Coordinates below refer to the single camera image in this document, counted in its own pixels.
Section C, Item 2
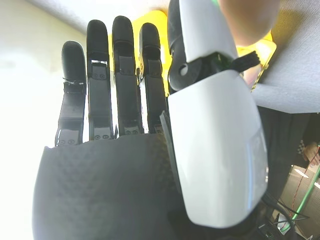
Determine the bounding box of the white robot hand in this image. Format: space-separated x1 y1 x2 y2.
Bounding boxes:
31 0 270 240

